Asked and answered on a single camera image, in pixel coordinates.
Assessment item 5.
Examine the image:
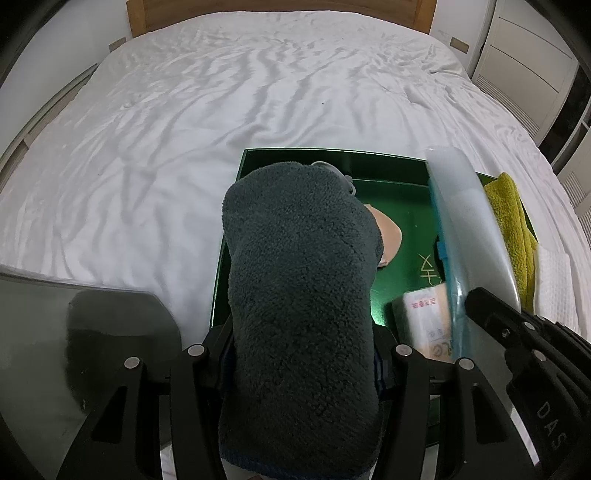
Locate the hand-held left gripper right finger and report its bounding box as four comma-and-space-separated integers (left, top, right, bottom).
372, 344, 539, 480

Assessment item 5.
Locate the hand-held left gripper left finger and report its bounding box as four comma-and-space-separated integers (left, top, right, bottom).
55, 318, 236, 480

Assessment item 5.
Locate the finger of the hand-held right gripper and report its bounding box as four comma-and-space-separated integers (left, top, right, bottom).
464, 287, 560, 366

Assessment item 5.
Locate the white waffle cloth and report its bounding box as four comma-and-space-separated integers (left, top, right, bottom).
531, 247, 580, 330

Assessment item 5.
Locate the orange and white tissue packet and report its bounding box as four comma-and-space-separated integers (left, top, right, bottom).
392, 282, 455, 363

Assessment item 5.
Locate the yellow towel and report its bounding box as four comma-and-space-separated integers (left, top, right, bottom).
482, 172, 539, 310

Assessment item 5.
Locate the clear plastic roll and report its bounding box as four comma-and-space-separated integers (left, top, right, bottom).
425, 145, 522, 361

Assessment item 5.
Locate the dark grey towel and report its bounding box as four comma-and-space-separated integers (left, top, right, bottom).
218, 161, 386, 478

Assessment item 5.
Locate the round beige powder puff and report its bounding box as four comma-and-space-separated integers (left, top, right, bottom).
362, 203, 404, 268

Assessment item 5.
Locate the green tray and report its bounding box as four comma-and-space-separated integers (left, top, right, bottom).
210, 148, 541, 448

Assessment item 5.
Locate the dark glass jar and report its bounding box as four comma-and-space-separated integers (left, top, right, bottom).
0, 272, 183, 480

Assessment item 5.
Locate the white wardrobe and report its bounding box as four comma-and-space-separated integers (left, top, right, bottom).
466, 0, 591, 222

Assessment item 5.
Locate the bed with white sheet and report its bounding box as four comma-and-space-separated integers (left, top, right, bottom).
0, 11, 591, 352

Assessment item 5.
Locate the white louvered cabinet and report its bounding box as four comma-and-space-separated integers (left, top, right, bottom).
0, 62, 100, 185

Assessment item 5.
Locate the wooden headboard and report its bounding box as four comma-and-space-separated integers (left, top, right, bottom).
126, 0, 437, 38

